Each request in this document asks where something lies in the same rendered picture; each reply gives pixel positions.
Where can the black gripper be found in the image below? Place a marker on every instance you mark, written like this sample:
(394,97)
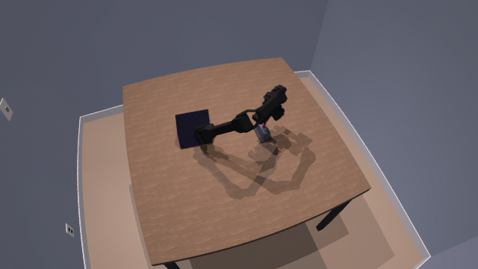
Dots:
(255,116)

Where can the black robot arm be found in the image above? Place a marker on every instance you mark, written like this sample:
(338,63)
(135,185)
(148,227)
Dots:
(242,123)

